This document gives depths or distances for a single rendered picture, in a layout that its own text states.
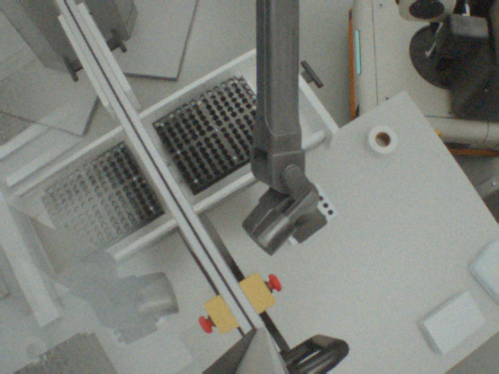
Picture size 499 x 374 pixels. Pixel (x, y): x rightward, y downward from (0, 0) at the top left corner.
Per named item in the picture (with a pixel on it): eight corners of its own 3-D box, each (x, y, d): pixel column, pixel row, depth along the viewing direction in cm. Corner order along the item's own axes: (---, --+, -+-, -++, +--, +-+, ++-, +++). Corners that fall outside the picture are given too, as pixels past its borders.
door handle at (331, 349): (316, 327, 54) (344, 330, 35) (329, 346, 53) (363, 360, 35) (277, 351, 53) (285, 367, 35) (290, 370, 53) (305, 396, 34)
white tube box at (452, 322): (459, 291, 112) (467, 290, 107) (478, 321, 110) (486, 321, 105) (416, 322, 110) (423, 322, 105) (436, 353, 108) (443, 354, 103)
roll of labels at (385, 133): (376, 126, 123) (380, 119, 119) (398, 142, 122) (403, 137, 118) (359, 146, 121) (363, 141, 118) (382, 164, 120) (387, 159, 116)
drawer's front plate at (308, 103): (264, 51, 122) (264, 27, 111) (333, 147, 115) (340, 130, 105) (257, 53, 122) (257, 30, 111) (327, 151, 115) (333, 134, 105)
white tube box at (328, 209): (315, 187, 119) (317, 182, 115) (337, 216, 117) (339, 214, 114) (271, 215, 118) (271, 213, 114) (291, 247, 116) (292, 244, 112)
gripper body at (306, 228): (298, 245, 92) (302, 239, 85) (264, 200, 94) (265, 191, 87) (327, 223, 93) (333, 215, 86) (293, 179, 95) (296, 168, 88)
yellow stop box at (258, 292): (259, 272, 107) (259, 269, 100) (278, 302, 105) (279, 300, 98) (239, 285, 106) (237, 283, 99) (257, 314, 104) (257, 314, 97)
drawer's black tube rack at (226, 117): (241, 85, 118) (240, 72, 112) (283, 146, 114) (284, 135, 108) (157, 134, 115) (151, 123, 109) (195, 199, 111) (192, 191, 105)
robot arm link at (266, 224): (297, 160, 75) (265, 147, 82) (241, 218, 73) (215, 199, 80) (332, 212, 82) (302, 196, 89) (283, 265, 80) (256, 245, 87)
